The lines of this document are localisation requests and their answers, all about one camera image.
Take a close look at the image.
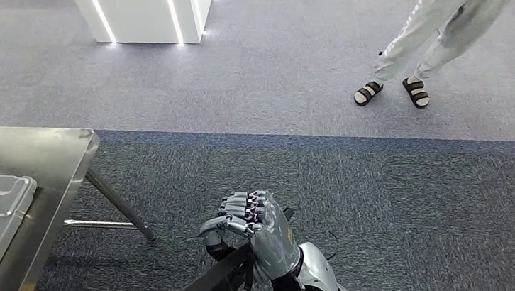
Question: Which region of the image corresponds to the stainless steel workbench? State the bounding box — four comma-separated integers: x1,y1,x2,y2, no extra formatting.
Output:
0,106,162,291

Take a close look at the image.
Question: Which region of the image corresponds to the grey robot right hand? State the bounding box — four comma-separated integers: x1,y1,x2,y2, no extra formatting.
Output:
195,186,304,290

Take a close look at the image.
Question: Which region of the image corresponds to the thin black wire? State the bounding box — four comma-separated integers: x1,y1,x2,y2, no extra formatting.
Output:
321,229,341,263

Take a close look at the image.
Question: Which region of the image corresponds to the white lit pillar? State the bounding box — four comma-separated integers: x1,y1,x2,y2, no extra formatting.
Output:
71,0,221,57

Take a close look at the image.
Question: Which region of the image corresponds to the person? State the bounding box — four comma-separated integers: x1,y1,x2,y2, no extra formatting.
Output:
344,0,515,117

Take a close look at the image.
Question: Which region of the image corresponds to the black plastic plate frame part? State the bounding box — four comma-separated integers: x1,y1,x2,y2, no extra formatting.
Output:
121,207,303,291

